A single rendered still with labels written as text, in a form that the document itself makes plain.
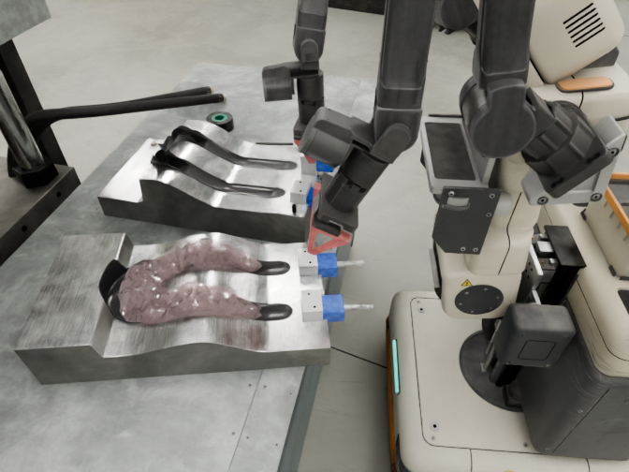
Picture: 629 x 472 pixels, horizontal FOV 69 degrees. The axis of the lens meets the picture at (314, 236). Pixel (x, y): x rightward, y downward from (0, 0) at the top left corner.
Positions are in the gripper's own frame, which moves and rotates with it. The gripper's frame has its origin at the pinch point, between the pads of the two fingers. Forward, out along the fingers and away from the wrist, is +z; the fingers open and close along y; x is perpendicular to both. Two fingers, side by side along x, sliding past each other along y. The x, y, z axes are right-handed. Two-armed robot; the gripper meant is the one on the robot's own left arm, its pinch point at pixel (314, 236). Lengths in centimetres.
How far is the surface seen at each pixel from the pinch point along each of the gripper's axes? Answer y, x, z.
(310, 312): 7.3, 4.9, 10.5
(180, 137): -37, -29, 20
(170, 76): -273, -68, 145
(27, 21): -70, -78, 28
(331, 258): -6.9, 8.4, 10.0
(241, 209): -19.1, -10.3, 17.5
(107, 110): -56, -50, 35
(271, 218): -17.8, -3.8, 15.6
